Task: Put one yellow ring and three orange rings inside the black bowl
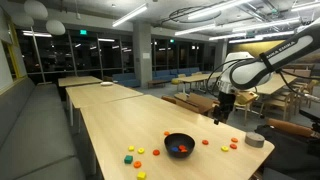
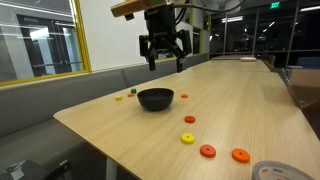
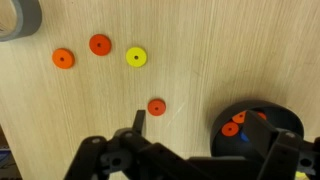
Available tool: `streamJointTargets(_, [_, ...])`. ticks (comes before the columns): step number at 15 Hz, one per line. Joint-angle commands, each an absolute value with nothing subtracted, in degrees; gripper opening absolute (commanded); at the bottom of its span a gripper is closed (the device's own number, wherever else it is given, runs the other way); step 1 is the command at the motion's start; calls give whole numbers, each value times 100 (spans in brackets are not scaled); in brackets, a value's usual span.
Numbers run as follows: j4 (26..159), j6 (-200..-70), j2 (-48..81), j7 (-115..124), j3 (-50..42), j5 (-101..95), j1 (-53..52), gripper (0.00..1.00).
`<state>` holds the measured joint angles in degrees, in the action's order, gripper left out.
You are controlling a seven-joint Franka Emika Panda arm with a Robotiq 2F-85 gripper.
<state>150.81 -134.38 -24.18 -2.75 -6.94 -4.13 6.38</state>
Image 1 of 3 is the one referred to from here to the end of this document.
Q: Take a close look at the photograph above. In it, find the green cube block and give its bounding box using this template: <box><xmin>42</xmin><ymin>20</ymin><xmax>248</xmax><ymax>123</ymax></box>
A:
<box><xmin>124</xmin><ymin>155</ymin><xmax>133</xmax><ymax>164</ymax></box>

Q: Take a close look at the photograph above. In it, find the black bag with brown roll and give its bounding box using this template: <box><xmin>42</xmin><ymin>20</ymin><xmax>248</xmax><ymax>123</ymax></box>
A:
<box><xmin>255</xmin><ymin>119</ymin><xmax>320</xmax><ymax>180</ymax></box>

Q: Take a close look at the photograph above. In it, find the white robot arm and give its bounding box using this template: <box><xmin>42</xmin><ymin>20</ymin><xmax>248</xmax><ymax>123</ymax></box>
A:
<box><xmin>212</xmin><ymin>20</ymin><xmax>320</xmax><ymax>124</ymax></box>

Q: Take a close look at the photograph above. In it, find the yellow cube block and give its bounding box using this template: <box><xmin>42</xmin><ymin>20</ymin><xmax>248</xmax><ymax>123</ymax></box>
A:
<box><xmin>137</xmin><ymin>172</ymin><xmax>146</xmax><ymax>180</ymax></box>

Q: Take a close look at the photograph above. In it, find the grey duct tape roll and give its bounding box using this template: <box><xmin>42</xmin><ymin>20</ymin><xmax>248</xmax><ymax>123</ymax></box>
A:
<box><xmin>245</xmin><ymin>132</ymin><xmax>265</xmax><ymax>148</ymax></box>

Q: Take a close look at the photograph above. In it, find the wooden table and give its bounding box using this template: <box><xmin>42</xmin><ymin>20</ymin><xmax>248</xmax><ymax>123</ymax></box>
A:
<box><xmin>58</xmin><ymin>76</ymin><xmax>101</xmax><ymax>87</ymax></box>
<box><xmin>66</xmin><ymin>84</ymin><xmax>142</xmax><ymax>125</ymax></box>

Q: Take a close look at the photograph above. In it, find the white plate on table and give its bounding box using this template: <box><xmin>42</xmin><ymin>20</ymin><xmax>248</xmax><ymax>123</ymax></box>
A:
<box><xmin>100</xmin><ymin>82</ymin><xmax>114</xmax><ymax>86</ymax></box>

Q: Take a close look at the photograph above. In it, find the black bowl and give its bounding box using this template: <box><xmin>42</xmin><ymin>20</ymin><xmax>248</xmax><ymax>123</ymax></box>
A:
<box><xmin>164</xmin><ymin>133</ymin><xmax>195</xmax><ymax>158</ymax></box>

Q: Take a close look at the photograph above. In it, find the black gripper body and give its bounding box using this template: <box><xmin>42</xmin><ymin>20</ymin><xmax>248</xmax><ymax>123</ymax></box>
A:
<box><xmin>213</xmin><ymin>92</ymin><xmax>236</xmax><ymax>123</ymax></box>

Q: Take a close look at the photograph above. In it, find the grey bench sofa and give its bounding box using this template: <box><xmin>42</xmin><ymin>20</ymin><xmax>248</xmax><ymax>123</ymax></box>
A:
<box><xmin>0</xmin><ymin>78</ymin><xmax>85</xmax><ymax>180</ymax></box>

